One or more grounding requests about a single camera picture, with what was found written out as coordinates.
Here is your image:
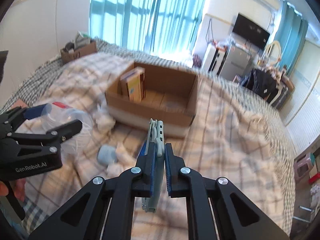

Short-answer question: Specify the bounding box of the white sock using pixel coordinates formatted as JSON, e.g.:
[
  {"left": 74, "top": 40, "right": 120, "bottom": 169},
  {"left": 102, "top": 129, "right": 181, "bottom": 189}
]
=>
[{"left": 93, "top": 104, "right": 116, "bottom": 133}]

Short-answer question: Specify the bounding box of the black jacket on chair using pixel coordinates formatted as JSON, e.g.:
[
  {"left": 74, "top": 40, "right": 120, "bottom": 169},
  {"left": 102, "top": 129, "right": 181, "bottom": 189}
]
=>
[{"left": 240, "top": 68, "right": 282, "bottom": 104}]

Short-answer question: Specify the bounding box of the person's left hand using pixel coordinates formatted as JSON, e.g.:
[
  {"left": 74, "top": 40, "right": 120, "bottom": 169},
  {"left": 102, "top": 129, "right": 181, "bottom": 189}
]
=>
[{"left": 0, "top": 181, "right": 9, "bottom": 196}]

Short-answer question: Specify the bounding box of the white crumpled cloth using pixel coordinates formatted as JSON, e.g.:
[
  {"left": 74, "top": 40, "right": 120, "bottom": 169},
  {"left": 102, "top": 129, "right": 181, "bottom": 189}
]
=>
[{"left": 106, "top": 142, "right": 136, "bottom": 178}]

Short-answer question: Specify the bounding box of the turquoise window curtain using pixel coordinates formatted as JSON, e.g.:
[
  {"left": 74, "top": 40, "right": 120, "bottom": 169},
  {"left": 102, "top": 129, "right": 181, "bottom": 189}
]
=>
[{"left": 89, "top": 0, "right": 205, "bottom": 55}]

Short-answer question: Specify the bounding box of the pink plastic stool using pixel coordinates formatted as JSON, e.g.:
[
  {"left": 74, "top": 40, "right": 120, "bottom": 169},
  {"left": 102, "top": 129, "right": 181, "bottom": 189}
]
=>
[{"left": 293, "top": 152, "right": 315, "bottom": 183}]

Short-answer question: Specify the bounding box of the black wall television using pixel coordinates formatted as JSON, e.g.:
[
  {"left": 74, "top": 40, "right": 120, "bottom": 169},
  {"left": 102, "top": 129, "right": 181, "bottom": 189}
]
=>
[{"left": 232, "top": 14, "right": 270, "bottom": 50}]

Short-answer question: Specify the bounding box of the open cardboard box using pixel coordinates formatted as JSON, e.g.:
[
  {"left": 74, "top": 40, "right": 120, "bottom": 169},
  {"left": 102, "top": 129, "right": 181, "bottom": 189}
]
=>
[{"left": 105, "top": 61, "right": 199, "bottom": 138}]

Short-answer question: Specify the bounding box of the clear plastic container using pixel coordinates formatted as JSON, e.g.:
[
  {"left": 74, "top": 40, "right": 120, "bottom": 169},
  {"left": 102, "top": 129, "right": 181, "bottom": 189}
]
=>
[{"left": 41, "top": 101, "right": 93, "bottom": 157}]

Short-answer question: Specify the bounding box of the white oval vanity mirror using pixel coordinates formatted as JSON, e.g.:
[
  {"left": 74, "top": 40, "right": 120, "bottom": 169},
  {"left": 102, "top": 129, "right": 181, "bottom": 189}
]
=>
[{"left": 264, "top": 40, "right": 282, "bottom": 66}]

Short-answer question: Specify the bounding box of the silver mini fridge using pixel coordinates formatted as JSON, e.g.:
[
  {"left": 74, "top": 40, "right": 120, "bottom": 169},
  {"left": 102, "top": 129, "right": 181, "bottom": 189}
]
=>
[{"left": 217, "top": 42, "right": 257, "bottom": 81}]

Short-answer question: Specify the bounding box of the small cardboard box with clutter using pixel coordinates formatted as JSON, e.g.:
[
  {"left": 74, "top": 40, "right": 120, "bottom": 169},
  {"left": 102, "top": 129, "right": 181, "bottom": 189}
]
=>
[{"left": 60, "top": 31, "right": 97, "bottom": 64}]

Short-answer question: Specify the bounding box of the turquoise right curtain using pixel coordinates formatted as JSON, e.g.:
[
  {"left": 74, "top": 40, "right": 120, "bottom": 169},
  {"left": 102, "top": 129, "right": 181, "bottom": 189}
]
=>
[{"left": 274, "top": 0, "right": 309, "bottom": 75}]

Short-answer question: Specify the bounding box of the white appliance beside fridge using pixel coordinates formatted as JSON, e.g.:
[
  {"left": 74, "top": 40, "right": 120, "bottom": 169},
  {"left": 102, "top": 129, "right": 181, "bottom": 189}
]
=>
[{"left": 201, "top": 44, "right": 226, "bottom": 74}]

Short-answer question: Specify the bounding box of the plaid bed quilt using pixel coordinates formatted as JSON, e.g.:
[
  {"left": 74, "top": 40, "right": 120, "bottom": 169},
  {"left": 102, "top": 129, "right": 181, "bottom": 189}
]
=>
[{"left": 1, "top": 40, "right": 296, "bottom": 237}]

